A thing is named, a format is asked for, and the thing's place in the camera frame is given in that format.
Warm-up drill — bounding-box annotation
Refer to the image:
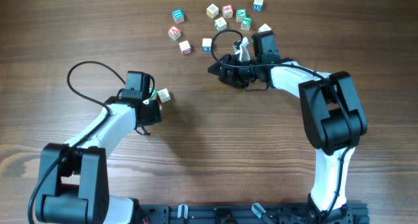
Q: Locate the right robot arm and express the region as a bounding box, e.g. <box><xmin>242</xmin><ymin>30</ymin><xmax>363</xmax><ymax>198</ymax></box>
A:
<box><xmin>208</xmin><ymin>31</ymin><xmax>367</xmax><ymax>221</ymax></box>

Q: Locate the plain block blue side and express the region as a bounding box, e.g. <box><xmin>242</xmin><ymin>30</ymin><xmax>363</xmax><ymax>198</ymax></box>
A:
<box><xmin>202</xmin><ymin>38</ymin><xmax>212</xmax><ymax>52</ymax></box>

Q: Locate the plain block far right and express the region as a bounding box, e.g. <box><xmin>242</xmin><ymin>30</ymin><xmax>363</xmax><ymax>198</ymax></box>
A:
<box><xmin>258</xmin><ymin>24</ymin><xmax>272</xmax><ymax>33</ymax></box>

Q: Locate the left camera cable black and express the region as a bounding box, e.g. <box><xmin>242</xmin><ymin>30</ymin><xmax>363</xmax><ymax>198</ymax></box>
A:
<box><xmin>27</xmin><ymin>61</ymin><xmax>125</xmax><ymax>224</ymax></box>

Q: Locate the plain block yellow side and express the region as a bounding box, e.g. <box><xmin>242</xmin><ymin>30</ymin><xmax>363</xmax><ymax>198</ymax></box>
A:
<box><xmin>157</xmin><ymin>88</ymin><xmax>171</xmax><ymax>103</ymax></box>

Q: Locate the yellow-top wooden block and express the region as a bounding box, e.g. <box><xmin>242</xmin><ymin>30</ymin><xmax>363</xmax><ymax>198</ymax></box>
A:
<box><xmin>206</xmin><ymin>3</ymin><xmax>219</xmax><ymax>19</ymax></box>

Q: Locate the green V wooden block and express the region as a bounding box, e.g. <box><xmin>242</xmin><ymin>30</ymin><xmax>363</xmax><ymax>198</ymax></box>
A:
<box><xmin>236</xmin><ymin>8</ymin><xmax>247</xmax><ymax>23</ymax></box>

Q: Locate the green Z wooden block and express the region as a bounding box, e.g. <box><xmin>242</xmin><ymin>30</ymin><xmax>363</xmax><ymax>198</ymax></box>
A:
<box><xmin>150</xmin><ymin>88</ymin><xmax>157</xmax><ymax>100</ymax></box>

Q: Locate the right camera cable black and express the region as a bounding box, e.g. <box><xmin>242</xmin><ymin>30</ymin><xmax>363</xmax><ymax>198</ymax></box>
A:
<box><xmin>210</xmin><ymin>29</ymin><xmax>355</xmax><ymax>218</ymax></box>

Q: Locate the blue-top wooden block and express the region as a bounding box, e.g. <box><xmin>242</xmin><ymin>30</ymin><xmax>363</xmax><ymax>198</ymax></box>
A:
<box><xmin>172</xmin><ymin>8</ymin><xmax>185</xmax><ymax>24</ymax></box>

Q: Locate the block blue C side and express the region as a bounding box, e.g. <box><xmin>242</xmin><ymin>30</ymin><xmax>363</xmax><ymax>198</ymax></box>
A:
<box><xmin>253</xmin><ymin>0</ymin><xmax>264</xmax><ymax>11</ymax></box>

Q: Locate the red A wooden block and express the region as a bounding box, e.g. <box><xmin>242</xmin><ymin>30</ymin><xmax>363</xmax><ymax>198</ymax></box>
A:
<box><xmin>168</xmin><ymin>25</ymin><xmax>181</xmax><ymax>40</ymax></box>

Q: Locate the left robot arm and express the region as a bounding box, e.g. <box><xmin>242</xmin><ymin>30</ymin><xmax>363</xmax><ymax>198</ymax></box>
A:
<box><xmin>28</xmin><ymin>71</ymin><xmax>161</xmax><ymax>223</ymax></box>

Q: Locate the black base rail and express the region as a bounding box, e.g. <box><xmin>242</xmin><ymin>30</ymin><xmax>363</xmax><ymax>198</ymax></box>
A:
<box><xmin>135</xmin><ymin>203</ymin><xmax>370</xmax><ymax>224</ymax></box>

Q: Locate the red 9 wooden block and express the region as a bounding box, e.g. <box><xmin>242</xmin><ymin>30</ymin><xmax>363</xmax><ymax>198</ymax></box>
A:
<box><xmin>222</xmin><ymin>5</ymin><xmax>234</xmax><ymax>19</ymax></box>

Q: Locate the camera cable black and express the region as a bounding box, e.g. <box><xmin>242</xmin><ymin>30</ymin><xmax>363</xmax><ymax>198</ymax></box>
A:
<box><xmin>210</xmin><ymin>29</ymin><xmax>355</xmax><ymax>218</ymax></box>
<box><xmin>27</xmin><ymin>61</ymin><xmax>125</xmax><ymax>224</ymax></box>

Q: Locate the plain block red side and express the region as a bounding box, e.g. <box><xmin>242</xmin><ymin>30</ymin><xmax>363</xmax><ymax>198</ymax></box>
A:
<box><xmin>179</xmin><ymin>40</ymin><xmax>191</xmax><ymax>55</ymax></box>

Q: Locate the green F wooden block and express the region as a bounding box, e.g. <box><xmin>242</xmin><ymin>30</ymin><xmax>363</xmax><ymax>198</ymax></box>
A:
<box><xmin>240</xmin><ymin>17</ymin><xmax>252</xmax><ymax>31</ymax></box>

